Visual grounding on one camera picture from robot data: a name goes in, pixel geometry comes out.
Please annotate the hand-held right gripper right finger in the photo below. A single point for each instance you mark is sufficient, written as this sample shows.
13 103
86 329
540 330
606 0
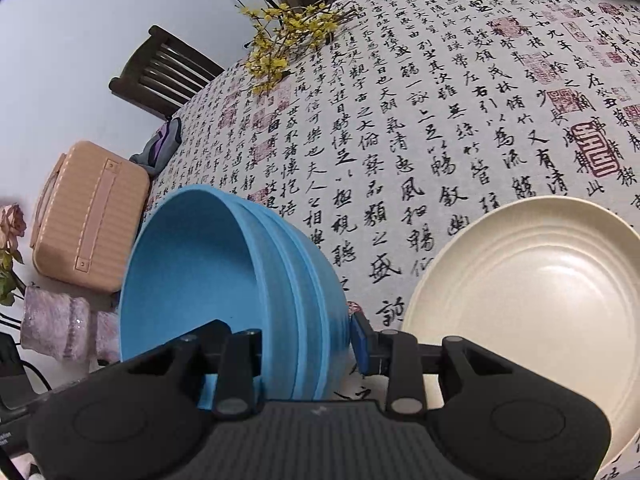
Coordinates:
360 345

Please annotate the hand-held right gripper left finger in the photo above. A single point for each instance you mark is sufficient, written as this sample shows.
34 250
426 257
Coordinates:
240 360

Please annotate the blue bowl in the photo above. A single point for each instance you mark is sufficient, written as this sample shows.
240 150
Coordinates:
190 270
310 340
336 320

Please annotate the cream round plate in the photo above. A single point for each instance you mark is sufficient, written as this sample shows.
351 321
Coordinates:
525 310

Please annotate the lilac glitter vase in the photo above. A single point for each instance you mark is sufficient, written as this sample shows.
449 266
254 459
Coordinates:
55 320

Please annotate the pink ribbed suitcase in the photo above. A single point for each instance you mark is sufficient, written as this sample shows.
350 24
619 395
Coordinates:
90 220

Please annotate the dried pink roses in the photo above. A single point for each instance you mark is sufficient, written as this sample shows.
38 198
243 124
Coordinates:
12 222

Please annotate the grey purple cloth pouch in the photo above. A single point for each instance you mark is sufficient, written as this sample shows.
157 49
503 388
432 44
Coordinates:
160 145

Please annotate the dark wooden chair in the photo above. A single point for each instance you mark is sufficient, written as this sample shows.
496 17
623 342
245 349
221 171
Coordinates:
160 70

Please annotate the yellow flower branches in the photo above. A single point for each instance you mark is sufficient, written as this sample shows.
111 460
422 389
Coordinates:
285 35

